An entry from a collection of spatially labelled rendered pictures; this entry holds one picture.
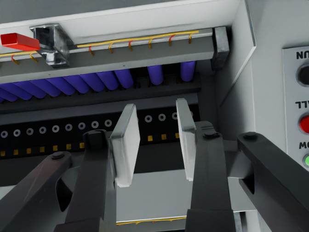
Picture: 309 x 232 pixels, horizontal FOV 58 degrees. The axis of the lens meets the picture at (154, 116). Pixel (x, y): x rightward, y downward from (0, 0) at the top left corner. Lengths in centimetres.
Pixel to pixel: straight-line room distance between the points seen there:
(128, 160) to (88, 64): 17
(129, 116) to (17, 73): 18
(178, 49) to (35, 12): 14
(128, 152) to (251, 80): 15
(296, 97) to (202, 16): 11
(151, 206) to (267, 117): 14
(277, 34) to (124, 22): 14
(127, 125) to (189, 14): 15
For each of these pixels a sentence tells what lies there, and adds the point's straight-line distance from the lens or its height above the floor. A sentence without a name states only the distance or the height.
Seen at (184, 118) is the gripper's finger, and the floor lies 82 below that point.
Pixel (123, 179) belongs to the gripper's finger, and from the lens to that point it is 16.
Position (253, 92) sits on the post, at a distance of 26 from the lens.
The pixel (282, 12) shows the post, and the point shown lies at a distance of 27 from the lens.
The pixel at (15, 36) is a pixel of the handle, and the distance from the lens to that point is 22.
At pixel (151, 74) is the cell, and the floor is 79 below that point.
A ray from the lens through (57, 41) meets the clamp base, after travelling 28.
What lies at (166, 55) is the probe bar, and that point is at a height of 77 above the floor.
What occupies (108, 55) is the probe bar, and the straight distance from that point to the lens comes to 30.
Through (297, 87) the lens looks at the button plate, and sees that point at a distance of 28.
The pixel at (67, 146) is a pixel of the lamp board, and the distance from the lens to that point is 44.
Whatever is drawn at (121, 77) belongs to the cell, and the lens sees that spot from 35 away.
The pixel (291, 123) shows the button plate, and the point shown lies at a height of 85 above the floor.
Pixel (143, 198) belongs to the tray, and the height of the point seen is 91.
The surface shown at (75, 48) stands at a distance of 31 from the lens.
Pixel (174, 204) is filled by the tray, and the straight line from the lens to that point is 29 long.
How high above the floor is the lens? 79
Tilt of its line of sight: 9 degrees up
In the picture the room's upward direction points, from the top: 173 degrees clockwise
